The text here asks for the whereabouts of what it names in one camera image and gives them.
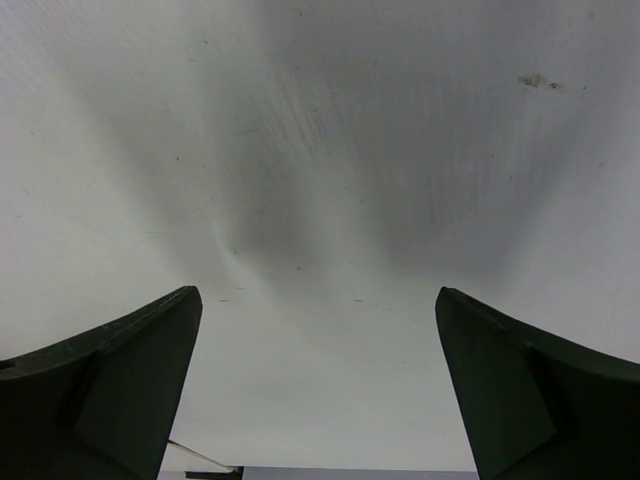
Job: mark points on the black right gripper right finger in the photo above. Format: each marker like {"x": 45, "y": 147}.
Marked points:
{"x": 535, "y": 405}

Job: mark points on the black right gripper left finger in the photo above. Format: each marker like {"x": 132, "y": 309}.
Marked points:
{"x": 100, "y": 404}

